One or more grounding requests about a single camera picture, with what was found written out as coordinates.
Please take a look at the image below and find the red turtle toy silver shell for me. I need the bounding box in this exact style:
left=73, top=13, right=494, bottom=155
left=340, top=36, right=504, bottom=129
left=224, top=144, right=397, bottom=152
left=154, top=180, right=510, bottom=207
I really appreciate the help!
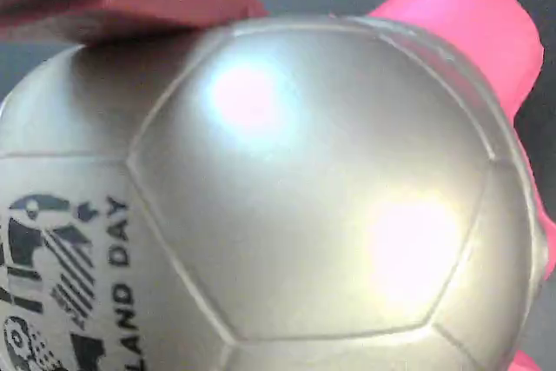
left=0, top=0, right=556, bottom=371

